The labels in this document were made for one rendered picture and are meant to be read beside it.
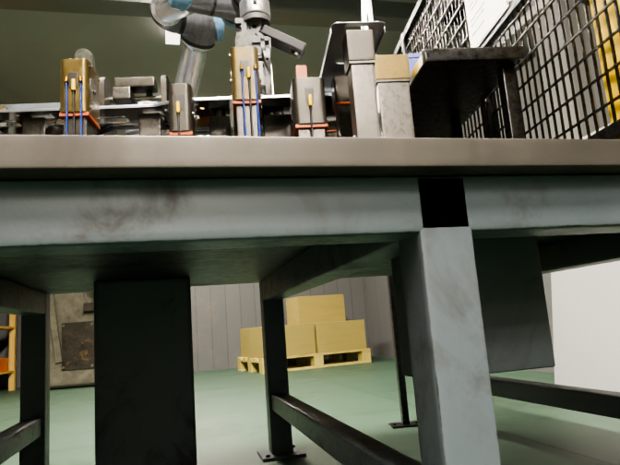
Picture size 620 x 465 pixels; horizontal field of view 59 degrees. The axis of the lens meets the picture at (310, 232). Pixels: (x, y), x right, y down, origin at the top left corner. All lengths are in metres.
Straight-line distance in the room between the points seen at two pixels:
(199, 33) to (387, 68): 0.81
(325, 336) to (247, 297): 1.61
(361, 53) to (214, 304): 6.79
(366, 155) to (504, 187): 0.22
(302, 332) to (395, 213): 5.71
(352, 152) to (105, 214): 0.31
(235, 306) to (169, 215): 7.02
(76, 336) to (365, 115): 6.00
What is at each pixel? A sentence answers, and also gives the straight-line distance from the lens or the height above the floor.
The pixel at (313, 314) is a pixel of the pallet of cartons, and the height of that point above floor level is 0.62.
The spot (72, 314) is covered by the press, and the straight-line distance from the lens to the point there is 6.82.
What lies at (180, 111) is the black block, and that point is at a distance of 1.21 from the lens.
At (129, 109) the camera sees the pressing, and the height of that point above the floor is 1.00.
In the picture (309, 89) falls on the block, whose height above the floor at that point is 0.95.
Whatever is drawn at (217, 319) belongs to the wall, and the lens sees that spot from 7.67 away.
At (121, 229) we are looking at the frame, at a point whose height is 0.60.
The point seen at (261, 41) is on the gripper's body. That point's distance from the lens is 1.41.
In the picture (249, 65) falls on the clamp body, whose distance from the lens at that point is 1.19.
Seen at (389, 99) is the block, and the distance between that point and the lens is 1.28.
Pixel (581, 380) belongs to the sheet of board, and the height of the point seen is 0.05.
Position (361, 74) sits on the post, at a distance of 1.03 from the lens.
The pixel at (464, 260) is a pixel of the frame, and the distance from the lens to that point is 0.78.
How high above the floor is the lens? 0.47
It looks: 10 degrees up
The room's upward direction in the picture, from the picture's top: 4 degrees counter-clockwise
